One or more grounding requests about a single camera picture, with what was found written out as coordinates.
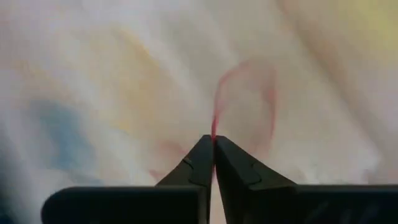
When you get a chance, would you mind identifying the long red rubber band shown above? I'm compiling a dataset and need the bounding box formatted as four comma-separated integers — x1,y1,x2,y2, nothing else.
210,58,278,141

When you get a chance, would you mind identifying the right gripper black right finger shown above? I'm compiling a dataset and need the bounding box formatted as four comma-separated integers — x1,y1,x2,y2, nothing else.
215,135,398,224

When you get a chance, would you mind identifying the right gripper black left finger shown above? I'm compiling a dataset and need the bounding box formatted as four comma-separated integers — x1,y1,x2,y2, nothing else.
41,134,215,224

